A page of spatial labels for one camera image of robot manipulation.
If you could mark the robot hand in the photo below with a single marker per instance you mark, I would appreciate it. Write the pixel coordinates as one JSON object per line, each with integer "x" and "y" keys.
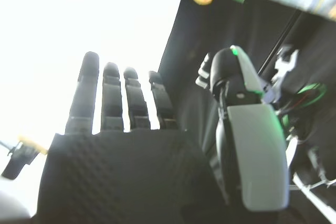
{"x": 120, "y": 176}

